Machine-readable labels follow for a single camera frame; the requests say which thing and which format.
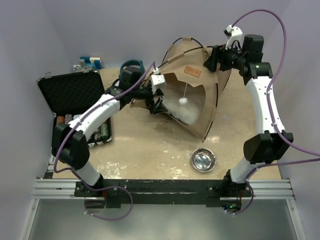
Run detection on white pompom tent toy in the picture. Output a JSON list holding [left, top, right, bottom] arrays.
[[178, 83, 188, 106]]

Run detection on aluminium frame rail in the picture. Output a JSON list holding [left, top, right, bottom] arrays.
[[20, 179, 306, 240]]

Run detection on beige patterned pet cushion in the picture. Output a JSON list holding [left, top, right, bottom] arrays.
[[163, 98, 201, 125]]

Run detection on purple cable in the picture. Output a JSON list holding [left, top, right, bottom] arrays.
[[231, 9, 320, 216], [53, 60, 135, 221]]

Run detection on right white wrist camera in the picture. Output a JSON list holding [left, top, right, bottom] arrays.
[[224, 24, 243, 50]]

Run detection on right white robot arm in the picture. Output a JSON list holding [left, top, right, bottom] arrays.
[[203, 34, 294, 197]]

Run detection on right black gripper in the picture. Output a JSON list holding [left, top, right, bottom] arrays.
[[206, 41, 248, 73]]

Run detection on black poker chip case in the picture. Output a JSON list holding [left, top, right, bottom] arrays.
[[36, 68, 114, 150]]

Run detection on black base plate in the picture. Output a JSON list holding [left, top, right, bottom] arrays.
[[74, 179, 252, 209]]

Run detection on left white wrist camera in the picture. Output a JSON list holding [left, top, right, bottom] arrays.
[[150, 67, 167, 93]]

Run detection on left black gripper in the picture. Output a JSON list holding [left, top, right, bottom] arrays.
[[130, 84, 168, 114]]

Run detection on blue and white box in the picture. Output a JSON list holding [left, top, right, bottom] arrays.
[[73, 56, 103, 73]]

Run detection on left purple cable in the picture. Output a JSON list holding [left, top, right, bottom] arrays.
[[53, 60, 135, 221]]

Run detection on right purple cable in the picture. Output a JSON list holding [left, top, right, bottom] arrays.
[[231, 9, 320, 216]]

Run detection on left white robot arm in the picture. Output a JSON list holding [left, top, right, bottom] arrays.
[[51, 64, 165, 196]]

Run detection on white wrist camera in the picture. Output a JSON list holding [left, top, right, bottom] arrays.
[[150, 67, 167, 93], [224, 24, 243, 50]]

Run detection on steel pet bowl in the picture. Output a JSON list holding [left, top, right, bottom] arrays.
[[190, 148, 216, 173]]

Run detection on teal pet bowl stand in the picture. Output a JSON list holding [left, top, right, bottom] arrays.
[[118, 59, 146, 78]]

